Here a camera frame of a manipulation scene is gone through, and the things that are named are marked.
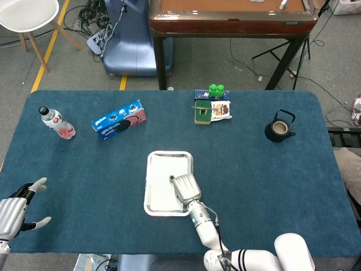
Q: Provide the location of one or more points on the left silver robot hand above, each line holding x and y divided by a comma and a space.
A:
11, 214

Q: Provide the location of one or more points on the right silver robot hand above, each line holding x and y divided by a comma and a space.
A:
186, 189

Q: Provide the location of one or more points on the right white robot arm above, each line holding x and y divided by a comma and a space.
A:
206, 234

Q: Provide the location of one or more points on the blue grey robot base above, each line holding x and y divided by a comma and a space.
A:
132, 50

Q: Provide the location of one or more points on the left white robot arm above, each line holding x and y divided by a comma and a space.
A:
3, 254

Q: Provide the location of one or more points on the stainless steel tray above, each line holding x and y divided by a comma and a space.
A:
166, 213

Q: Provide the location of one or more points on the blue felt table cloth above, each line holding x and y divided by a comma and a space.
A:
253, 183

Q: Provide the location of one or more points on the green yellow sponge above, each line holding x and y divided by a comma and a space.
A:
203, 120

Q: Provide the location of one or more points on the metal spoon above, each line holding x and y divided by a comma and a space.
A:
197, 107

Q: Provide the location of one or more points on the white red snack packet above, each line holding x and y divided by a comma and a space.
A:
222, 113

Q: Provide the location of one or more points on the blue pink cookie box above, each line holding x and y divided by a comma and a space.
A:
118, 124

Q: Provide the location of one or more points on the small dark blue box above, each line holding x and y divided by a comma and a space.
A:
200, 94

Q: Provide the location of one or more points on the clear plastic drink bottle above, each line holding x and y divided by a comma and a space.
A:
60, 125

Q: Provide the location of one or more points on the green toy brick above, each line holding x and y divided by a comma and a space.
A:
215, 91

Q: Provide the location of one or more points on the black cast iron teapot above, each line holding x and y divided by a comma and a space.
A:
275, 137

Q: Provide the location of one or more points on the brown mahjong table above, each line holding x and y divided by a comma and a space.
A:
225, 25

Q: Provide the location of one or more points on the white power strip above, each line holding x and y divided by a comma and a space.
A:
94, 42

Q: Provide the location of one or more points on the black tripod stand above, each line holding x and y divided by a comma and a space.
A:
303, 56

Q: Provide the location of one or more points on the white chair with wooden legs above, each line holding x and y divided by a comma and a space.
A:
28, 11

